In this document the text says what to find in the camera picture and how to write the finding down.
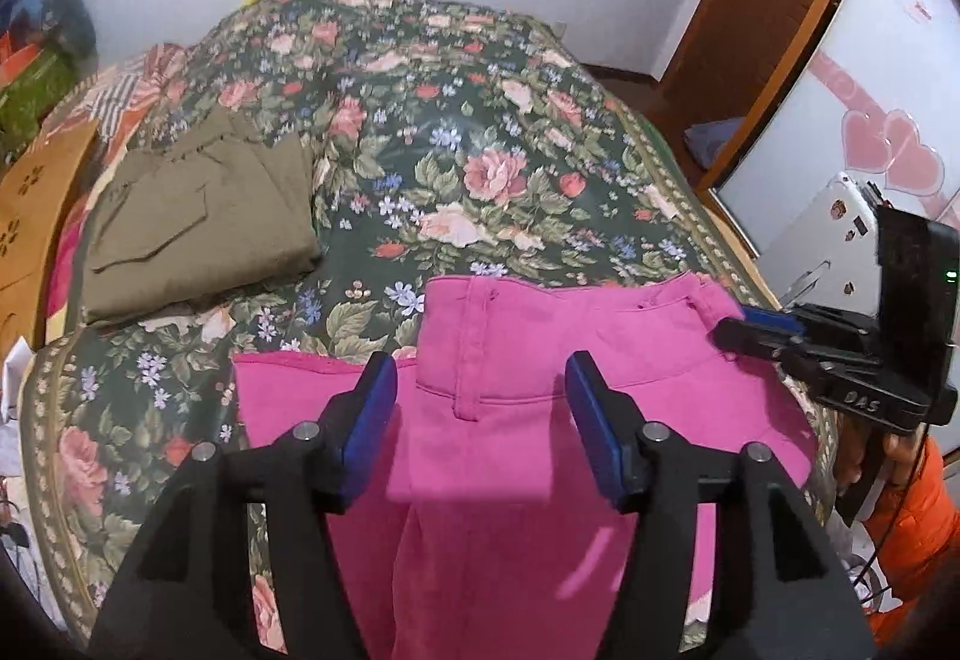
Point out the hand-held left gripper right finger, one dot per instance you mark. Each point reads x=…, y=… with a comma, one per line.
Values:
x=592, y=420

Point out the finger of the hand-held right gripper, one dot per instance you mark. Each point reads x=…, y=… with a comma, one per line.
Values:
x=772, y=321
x=750, y=339

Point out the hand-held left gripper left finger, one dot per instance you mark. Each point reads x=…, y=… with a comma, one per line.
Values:
x=371, y=405

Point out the pink pants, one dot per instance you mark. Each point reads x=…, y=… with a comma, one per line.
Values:
x=510, y=390

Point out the olive green folded pants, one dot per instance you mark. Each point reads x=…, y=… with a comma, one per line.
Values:
x=202, y=217

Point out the person's right hand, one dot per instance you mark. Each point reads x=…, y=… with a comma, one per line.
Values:
x=847, y=461

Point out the white case with stickers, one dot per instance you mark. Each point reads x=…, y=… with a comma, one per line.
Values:
x=817, y=232

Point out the purple grey cloth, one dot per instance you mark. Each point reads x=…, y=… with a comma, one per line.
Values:
x=712, y=142

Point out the white heart-print wardrobe door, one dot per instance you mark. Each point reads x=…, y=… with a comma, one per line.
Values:
x=847, y=67

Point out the floral bed blanket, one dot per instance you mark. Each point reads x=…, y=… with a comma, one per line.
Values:
x=465, y=127

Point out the white crumpled cloth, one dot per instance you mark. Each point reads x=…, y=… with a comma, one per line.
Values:
x=15, y=420

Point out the wooden folding table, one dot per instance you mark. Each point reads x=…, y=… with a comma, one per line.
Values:
x=37, y=217

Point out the striped orange blanket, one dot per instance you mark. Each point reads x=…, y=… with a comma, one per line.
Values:
x=127, y=82

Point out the green fabric bag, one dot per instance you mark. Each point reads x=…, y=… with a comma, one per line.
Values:
x=34, y=90

